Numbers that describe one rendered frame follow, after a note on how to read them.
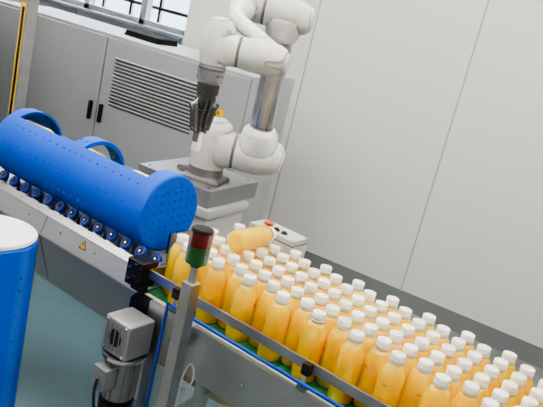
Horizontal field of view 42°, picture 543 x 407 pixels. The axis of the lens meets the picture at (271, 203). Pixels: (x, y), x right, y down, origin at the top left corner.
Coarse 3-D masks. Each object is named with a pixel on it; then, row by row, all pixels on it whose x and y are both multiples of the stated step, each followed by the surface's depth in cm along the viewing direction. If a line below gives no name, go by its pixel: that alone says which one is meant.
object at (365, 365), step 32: (256, 288) 211; (288, 288) 212; (320, 288) 217; (256, 320) 207; (288, 320) 200; (352, 320) 198; (320, 352) 194; (352, 352) 185; (384, 352) 185; (320, 384) 196; (384, 384) 179; (416, 384) 178
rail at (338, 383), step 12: (156, 276) 224; (168, 288) 221; (204, 300) 213; (216, 312) 210; (228, 324) 207; (240, 324) 205; (252, 336) 202; (264, 336) 200; (276, 348) 198; (288, 348) 196; (300, 360) 193; (324, 372) 189; (336, 384) 187; (348, 384) 184; (360, 396) 183; (372, 396) 181
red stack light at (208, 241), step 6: (192, 234) 188; (198, 234) 187; (192, 240) 188; (198, 240) 187; (204, 240) 187; (210, 240) 188; (192, 246) 188; (198, 246) 187; (204, 246) 188; (210, 246) 190
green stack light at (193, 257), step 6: (186, 252) 191; (192, 252) 188; (198, 252) 188; (204, 252) 188; (186, 258) 190; (192, 258) 189; (198, 258) 188; (204, 258) 189; (192, 264) 189; (198, 264) 189; (204, 264) 190
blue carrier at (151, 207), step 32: (0, 128) 280; (32, 128) 273; (0, 160) 283; (32, 160) 267; (64, 160) 258; (96, 160) 252; (64, 192) 260; (96, 192) 247; (128, 192) 239; (160, 192) 239; (192, 192) 252; (128, 224) 240; (160, 224) 245
